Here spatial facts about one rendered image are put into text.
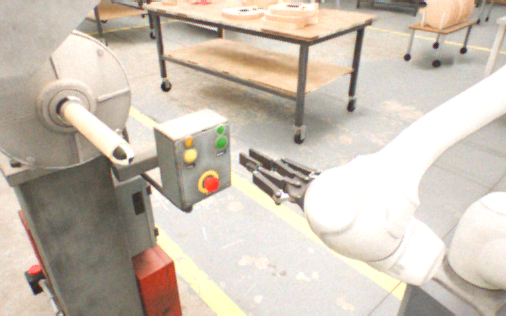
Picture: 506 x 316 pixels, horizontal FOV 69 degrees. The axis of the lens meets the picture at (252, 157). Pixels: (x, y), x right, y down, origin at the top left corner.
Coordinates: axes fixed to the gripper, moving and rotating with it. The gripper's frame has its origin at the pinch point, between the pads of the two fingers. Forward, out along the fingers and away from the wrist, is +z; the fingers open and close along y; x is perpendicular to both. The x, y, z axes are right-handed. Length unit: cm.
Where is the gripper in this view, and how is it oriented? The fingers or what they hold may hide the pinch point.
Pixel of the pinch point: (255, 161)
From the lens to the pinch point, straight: 83.3
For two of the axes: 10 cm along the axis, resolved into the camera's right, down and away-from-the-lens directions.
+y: 7.5, -3.4, 5.7
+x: 0.0, -8.6, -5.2
